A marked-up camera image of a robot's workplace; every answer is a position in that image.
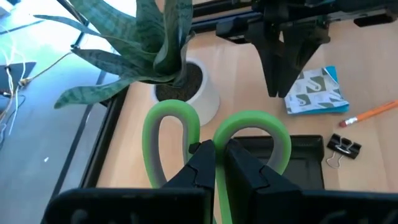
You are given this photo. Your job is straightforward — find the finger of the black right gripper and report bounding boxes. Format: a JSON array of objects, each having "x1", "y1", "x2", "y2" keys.
[
  {"x1": 277, "y1": 32, "x2": 331, "y2": 98},
  {"x1": 252, "y1": 39, "x2": 284, "y2": 98}
]

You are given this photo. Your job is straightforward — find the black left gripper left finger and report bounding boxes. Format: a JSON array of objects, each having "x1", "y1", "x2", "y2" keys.
[{"x1": 160, "y1": 139, "x2": 216, "y2": 224}]

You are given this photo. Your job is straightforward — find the green handled scissors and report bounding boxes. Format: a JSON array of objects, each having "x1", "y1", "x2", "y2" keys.
[{"x1": 141, "y1": 99, "x2": 293, "y2": 224}]

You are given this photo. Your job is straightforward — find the black mesh desk organizer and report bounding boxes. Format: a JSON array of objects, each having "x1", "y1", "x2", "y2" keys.
[{"x1": 232, "y1": 134, "x2": 326, "y2": 191}]

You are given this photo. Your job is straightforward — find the green snake plant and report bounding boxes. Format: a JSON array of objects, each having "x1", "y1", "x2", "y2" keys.
[{"x1": 33, "y1": 0, "x2": 196, "y2": 110}]

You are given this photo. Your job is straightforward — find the black binder clip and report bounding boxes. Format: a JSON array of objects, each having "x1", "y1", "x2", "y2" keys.
[{"x1": 325, "y1": 133, "x2": 363, "y2": 170}]

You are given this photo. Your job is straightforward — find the blue sticky note pad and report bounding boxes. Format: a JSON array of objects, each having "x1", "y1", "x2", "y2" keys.
[{"x1": 284, "y1": 65, "x2": 351, "y2": 116}]

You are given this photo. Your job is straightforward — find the orange pencil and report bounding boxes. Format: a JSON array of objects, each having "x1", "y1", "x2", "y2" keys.
[{"x1": 338, "y1": 99, "x2": 398, "y2": 129}]

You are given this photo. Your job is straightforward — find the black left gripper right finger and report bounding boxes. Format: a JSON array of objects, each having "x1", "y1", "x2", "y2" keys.
[{"x1": 224, "y1": 138, "x2": 305, "y2": 224}]

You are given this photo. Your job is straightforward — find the floor cables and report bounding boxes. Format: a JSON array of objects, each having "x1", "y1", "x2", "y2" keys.
[{"x1": 0, "y1": 24, "x2": 75, "y2": 147}]

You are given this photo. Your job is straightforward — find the white plant pot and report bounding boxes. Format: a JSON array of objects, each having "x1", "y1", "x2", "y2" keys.
[{"x1": 150, "y1": 57, "x2": 221, "y2": 127}]

